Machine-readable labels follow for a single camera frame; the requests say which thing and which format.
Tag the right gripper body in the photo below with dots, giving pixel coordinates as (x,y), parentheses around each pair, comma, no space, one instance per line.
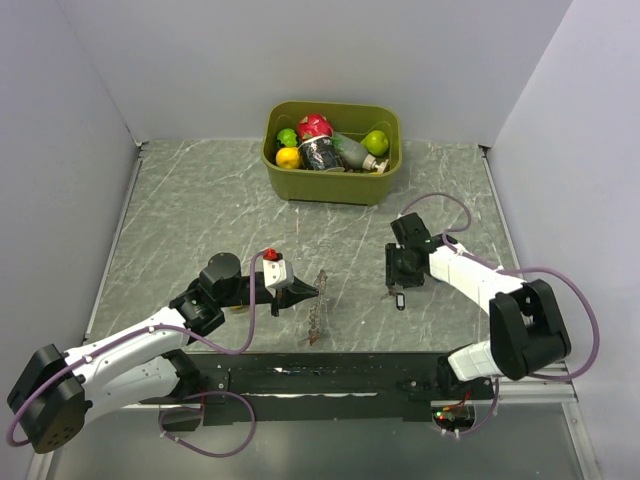
(398,268)

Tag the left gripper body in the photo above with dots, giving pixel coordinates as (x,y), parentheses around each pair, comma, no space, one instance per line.
(277,297)

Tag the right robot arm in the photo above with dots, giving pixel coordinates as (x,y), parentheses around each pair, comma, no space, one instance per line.
(526,328)

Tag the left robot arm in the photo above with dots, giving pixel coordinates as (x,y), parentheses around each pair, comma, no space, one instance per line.
(59,392)

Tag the black key tag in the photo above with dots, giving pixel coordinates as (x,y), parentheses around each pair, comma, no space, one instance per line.
(400,301)

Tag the olive green plastic bin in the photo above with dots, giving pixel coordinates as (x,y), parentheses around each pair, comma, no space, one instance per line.
(352,120)

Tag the grey pump bottle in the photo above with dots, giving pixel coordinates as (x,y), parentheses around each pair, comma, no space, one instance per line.
(356,156)

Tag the yellow lemon in bin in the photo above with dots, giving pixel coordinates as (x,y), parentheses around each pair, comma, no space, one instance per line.
(288,158)

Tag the black can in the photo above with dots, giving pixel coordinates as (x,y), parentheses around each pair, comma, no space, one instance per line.
(319,154)

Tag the green pepper toy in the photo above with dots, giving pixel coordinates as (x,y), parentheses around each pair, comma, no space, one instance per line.
(287,138)

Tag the red dragon fruit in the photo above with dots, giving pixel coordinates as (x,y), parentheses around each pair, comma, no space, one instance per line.
(313,125)

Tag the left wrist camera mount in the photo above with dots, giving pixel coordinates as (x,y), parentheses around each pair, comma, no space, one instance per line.
(277,272)

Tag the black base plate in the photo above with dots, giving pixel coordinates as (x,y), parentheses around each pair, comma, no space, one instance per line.
(327,386)

